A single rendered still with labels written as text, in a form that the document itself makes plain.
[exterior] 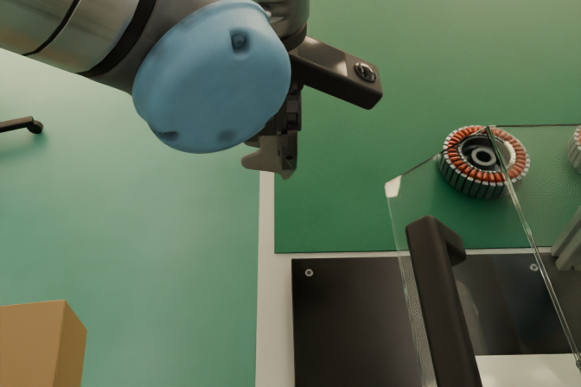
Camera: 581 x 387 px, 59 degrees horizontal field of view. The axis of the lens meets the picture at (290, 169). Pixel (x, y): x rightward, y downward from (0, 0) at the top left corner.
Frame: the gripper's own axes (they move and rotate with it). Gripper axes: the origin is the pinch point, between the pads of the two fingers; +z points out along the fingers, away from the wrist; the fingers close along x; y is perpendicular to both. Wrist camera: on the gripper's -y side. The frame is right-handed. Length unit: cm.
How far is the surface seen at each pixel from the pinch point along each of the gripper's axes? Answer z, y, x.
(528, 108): 9.5, -38.0, -19.0
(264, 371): 9.3, 3.6, 19.6
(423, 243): -21.9, -6.0, 24.1
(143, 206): 85, 44, -59
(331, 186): 9.3, -5.8, -4.7
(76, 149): 85, 71, -85
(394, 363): 7.1, -9.7, 20.2
